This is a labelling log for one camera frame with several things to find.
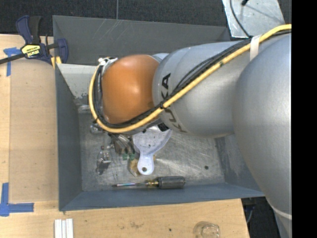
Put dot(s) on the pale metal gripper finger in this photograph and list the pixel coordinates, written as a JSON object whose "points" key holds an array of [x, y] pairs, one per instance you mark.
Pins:
{"points": [[106, 150], [102, 165]]}

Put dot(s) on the grey metal bin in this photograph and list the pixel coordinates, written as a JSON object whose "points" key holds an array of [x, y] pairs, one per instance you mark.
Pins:
{"points": [[69, 137]]}

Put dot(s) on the pale wood board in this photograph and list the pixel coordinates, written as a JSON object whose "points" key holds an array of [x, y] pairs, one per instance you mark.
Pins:
{"points": [[32, 133]]}

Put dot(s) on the clear glass cup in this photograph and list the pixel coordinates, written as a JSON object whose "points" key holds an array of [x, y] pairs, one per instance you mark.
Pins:
{"points": [[206, 230]]}

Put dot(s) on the black cylinder on white bracket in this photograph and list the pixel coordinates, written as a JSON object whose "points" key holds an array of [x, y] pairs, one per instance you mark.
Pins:
{"points": [[163, 127]]}

